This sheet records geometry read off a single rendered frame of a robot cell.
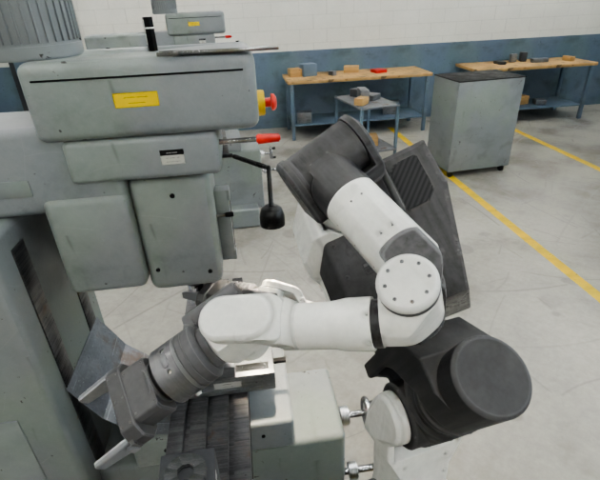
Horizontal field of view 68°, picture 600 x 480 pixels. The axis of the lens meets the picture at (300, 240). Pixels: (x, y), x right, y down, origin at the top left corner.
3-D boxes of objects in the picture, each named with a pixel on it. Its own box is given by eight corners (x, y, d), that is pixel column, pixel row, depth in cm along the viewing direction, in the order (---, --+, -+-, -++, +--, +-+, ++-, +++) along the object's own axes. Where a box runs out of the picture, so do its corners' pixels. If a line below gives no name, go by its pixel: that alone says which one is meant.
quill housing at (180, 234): (225, 248, 138) (210, 147, 122) (224, 286, 120) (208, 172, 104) (161, 254, 136) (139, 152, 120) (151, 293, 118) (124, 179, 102)
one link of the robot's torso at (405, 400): (503, 421, 70) (468, 350, 75) (429, 449, 66) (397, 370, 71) (465, 432, 81) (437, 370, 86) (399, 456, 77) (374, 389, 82)
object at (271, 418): (284, 369, 174) (282, 345, 169) (295, 447, 144) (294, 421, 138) (153, 386, 169) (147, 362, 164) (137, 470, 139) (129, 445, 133)
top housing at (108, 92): (254, 104, 121) (249, 39, 113) (261, 129, 98) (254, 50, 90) (73, 116, 116) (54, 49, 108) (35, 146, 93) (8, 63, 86)
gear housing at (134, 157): (223, 144, 124) (219, 107, 119) (222, 174, 103) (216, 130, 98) (99, 153, 121) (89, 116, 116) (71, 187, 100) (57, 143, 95)
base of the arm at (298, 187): (399, 186, 76) (364, 160, 84) (375, 127, 67) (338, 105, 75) (328, 239, 75) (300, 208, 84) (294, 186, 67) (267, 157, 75)
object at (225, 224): (237, 251, 129) (229, 184, 119) (237, 259, 126) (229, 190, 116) (223, 253, 129) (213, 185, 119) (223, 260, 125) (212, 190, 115)
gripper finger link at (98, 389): (90, 404, 69) (123, 381, 70) (75, 401, 67) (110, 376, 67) (88, 395, 70) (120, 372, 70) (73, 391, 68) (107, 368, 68)
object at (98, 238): (160, 242, 136) (143, 160, 123) (148, 288, 115) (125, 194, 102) (96, 249, 134) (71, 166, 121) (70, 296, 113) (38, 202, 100)
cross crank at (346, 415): (372, 409, 176) (373, 387, 170) (381, 434, 165) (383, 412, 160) (332, 414, 174) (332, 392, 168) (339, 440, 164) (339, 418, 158)
